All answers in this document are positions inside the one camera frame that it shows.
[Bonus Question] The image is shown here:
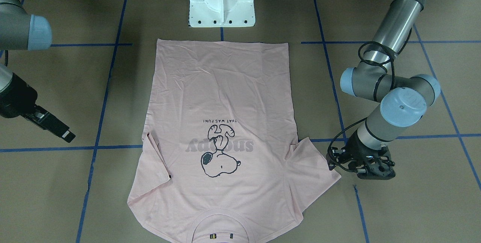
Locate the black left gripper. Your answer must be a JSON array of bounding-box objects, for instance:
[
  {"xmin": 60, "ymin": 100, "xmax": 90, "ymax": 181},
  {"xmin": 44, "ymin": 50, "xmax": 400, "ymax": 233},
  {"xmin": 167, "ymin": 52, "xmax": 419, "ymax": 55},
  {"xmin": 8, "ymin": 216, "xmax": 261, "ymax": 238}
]
[{"xmin": 327, "ymin": 131, "xmax": 396, "ymax": 180}]

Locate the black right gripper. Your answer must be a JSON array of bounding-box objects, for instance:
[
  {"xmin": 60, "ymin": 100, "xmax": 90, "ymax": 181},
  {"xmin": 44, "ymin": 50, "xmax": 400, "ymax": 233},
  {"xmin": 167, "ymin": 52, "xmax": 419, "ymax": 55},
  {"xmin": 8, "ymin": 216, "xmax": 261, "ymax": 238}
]
[{"xmin": 0, "ymin": 74, "xmax": 76, "ymax": 143}]

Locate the pink Snoopy t-shirt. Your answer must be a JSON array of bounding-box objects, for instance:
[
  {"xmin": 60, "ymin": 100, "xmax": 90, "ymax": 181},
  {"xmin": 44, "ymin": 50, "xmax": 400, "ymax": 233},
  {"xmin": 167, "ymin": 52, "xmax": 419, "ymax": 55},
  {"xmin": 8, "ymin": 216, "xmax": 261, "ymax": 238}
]
[{"xmin": 127, "ymin": 39, "xmax": 341, "ymax": 243}]

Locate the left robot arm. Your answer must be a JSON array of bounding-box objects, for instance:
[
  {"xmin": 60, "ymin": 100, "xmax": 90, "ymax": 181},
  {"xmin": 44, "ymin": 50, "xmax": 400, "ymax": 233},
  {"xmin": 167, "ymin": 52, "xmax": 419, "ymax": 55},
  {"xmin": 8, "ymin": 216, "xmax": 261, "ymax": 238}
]
[{"xmin": 326, "ymin": 0, "xmax": 441, "ymax": 180}]

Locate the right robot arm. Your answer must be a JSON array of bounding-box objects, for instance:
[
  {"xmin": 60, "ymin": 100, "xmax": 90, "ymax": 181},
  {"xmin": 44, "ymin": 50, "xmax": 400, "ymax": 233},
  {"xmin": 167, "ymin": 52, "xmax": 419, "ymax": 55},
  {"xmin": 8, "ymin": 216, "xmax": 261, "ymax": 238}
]
[{"xmin": 0, "ymin": 0, "xmax": 75, "ymax": 143}]

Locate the white camera pole base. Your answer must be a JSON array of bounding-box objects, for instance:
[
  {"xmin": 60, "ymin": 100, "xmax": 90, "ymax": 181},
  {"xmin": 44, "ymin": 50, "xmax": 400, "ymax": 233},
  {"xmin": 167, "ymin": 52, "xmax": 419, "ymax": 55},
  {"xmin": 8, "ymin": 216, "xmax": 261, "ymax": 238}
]
[{"xmin": 188, "ymin": 0, "xmax": 256, "ymax": 28}]

